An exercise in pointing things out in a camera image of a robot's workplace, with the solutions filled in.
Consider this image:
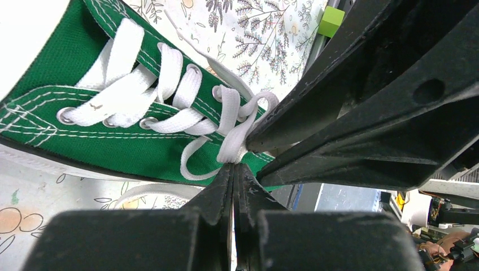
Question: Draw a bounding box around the floral table mat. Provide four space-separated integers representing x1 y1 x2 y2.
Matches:
1 1 325 270

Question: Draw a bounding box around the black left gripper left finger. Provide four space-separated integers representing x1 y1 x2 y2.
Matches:
23 164 234 270

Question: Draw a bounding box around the lime green block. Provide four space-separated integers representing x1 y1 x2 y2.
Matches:
317 6 345 38

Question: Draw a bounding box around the green canvas sneaker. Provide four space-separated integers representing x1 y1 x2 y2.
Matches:
1 1 278 188

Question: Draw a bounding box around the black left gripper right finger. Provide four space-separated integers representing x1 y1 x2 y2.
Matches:
233 164 423 270

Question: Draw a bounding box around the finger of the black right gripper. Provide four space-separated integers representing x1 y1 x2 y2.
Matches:
247 1 477 152
257 77 478 190

